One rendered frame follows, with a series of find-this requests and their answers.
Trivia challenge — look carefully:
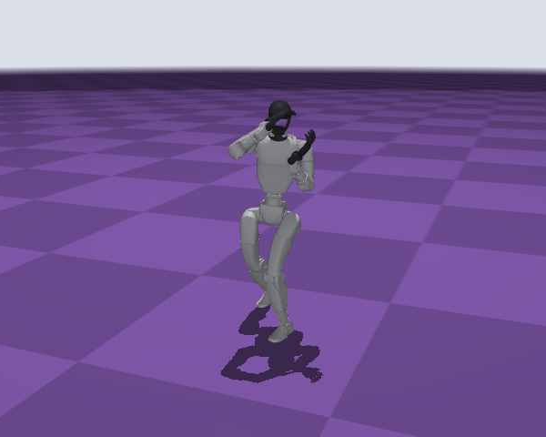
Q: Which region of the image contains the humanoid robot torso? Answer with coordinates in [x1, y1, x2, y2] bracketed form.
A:
[257, 133, 298, 226]

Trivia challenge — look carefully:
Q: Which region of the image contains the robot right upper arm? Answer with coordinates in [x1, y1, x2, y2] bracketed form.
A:
[227, 142, 258, 160]

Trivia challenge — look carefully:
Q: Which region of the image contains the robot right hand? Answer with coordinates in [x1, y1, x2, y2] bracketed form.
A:
[265, 109, 296, 131]

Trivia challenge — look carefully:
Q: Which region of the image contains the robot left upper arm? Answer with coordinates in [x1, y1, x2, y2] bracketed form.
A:
[297, 139, 314, 191]

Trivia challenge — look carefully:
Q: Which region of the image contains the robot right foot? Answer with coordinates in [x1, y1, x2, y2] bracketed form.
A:
[257, 291, 270, 308]

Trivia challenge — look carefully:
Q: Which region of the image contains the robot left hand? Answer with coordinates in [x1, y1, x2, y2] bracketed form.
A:
[288, 129, 316, 165]

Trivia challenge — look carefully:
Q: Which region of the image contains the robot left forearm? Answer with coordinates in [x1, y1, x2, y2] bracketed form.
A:
[286, 154, 315, 189]

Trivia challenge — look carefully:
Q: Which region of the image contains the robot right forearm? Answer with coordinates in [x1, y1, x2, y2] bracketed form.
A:
[228, 121, 273, 150]

